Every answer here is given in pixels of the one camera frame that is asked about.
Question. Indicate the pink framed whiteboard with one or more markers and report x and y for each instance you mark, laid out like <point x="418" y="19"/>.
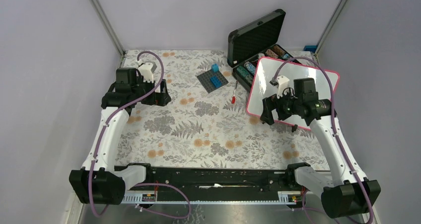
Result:
<point x="266" y="69"/>

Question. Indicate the blue object behind frame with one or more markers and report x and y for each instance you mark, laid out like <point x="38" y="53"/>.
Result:
<point x="310" y="48"/>

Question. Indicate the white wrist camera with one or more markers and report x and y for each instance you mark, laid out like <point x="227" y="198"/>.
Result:
<point x="147" y="70"/>
<point x="282" y="83"/>

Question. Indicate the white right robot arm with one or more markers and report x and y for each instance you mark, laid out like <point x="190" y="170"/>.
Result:
<point x="349" y="192"/>

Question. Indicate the light blue lego brick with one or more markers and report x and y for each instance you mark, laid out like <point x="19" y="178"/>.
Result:
<point x="215" y="68"/>

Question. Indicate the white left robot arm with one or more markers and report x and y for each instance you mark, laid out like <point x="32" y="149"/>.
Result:
<point x="97" y="181"/>

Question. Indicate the white cable duct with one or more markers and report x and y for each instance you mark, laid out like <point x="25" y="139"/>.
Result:
<point x="147" y="198"/>

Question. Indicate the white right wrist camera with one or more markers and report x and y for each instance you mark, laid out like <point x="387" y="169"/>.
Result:
<point x="282" y="83"/>

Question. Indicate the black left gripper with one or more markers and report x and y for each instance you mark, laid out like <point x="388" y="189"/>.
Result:
<point x="158" y="98"/>

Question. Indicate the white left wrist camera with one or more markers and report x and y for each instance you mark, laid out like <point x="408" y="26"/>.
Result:
<point x="147" y="70"/>

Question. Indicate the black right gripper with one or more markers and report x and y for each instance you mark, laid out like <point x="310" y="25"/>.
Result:
<point x="269" y="104"/>

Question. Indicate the black poker chip case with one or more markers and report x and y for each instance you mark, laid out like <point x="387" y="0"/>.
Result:
<point x="259" y="37"/>

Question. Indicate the grey lego baseplate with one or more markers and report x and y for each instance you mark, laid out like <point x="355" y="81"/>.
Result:
<point x="204" y="79"/>

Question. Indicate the floral tablecloth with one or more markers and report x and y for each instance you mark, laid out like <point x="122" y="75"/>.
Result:
<point x="204" y="130"/>

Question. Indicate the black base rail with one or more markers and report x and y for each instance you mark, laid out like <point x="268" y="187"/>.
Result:
<point x="216" y="184"/>

